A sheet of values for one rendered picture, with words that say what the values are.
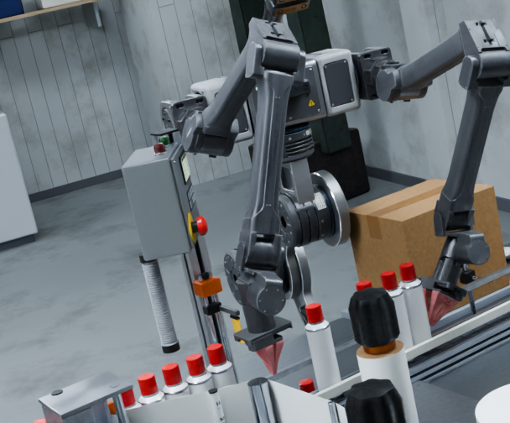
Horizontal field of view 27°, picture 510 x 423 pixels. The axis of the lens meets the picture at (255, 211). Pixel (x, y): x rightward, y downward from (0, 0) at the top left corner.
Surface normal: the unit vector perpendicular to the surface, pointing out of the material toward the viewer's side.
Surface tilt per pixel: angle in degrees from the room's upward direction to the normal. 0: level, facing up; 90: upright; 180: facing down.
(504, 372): 0
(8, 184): 90
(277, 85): 81
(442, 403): 0
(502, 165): 90
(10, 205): 90
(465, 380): 0
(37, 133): 90
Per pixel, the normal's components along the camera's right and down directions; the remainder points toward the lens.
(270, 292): 0.36, 0.15
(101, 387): -0.21, -0.95
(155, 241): -0.04, 0.25
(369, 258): -0.84, 0.30
